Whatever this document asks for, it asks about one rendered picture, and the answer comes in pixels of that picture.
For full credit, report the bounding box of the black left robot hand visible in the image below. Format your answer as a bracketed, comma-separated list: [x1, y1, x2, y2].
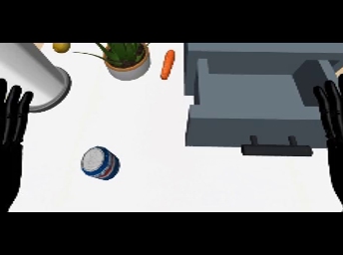
[0, 78, 35, 213]

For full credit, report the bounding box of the grey open drawer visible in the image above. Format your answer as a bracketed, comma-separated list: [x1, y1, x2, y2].
[185, 58, 340, 148]

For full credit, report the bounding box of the blue and red can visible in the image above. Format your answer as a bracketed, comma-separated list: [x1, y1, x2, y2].
[80, 145, 122, 181]

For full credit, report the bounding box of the large white cylinder container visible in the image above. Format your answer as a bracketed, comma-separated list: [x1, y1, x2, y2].
[0, 43, 74, 114]

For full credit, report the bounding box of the grey cabinet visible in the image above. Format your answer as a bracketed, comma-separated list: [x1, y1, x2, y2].
[183, 43, 343, 107]

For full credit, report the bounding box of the yellow-green fruit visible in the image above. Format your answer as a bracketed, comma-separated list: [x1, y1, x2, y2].
[51, 43, 72, 54]

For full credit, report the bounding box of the potted green plant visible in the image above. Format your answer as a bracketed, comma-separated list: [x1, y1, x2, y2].
[72, 43, 154, 82]

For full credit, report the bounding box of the orange carrot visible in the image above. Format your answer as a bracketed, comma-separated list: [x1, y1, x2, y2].
[159, 49, 176, 81]

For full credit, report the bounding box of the black drawer handle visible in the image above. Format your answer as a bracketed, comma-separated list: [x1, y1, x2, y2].
[239, 134, 315, 157]

